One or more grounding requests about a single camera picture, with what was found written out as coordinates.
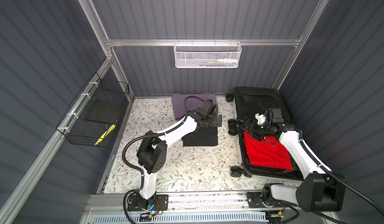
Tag purple jeans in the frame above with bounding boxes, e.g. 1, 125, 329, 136
171, 93, 218, 121

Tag black t-shirt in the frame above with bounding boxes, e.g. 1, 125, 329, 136
182, 127, 218, 147

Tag red t-shirt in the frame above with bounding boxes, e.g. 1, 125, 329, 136
244, 132, 293, 171

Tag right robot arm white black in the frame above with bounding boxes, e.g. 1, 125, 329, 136
242, 109, 346, 212

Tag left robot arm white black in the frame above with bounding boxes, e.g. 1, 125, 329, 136
137, 100, 218, 201

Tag floral table mat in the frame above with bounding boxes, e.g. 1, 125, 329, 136
103, 96, 301, 194

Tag black pad in basket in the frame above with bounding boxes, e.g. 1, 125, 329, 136
85, 100, 119, 124

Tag white ventilation grille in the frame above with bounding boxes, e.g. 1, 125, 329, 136
89, 213, 268, 224

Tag yellow black striped item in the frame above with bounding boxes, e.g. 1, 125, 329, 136
94, 125, 116, 146

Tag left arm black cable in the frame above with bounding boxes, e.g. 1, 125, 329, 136
121, 95, 208, 224

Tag white wire basket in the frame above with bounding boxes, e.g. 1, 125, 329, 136
173, 42, 242, 69

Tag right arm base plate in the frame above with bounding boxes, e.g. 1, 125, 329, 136
246, 192, 285, 209

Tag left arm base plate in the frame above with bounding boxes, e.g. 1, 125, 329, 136
127, 194, 169, 211

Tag black wire basket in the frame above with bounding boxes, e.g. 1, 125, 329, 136
57, 74, 130, 148

